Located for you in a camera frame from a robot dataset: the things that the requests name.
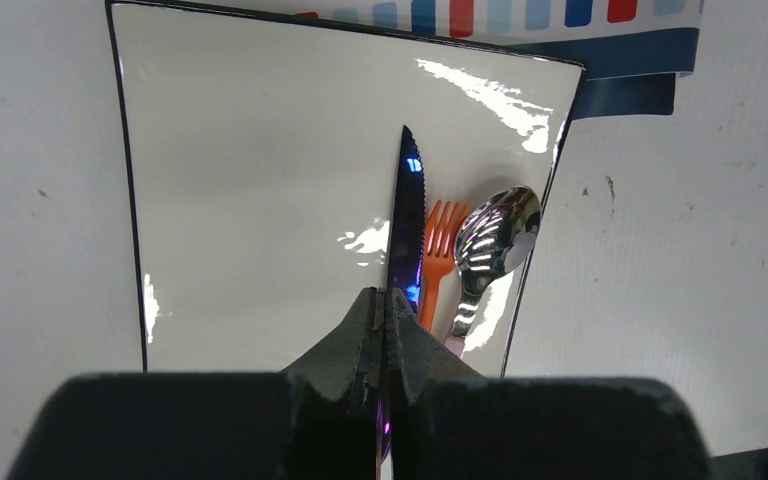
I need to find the patterned cloth napkin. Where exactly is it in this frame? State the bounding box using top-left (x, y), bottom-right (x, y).
top-left (287, 0), bottom-right (705, 119)

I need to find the white square plate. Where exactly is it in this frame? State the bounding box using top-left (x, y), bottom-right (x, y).
top-left (107, 1), bottom-right (585, 371)

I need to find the silver spoon pink handle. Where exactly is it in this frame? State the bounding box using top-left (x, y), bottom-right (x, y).
top-left (445, 186), bottom-right (541, 356)

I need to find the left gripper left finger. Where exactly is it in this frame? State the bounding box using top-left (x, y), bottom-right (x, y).
top-left (8, 288), bottom-right (384, 479)

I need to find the dark blue plastic knife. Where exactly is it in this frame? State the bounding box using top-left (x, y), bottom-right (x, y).
top-left (375, 126), bottom-right (426, 479)

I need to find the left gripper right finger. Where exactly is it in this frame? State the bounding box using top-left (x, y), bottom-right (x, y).
top-left (384, 289), bottom-right (711, 479)

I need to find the orange plastic fork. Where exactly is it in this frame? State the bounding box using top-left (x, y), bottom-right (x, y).
top-left (419, 200), bottom-right (470, 331)

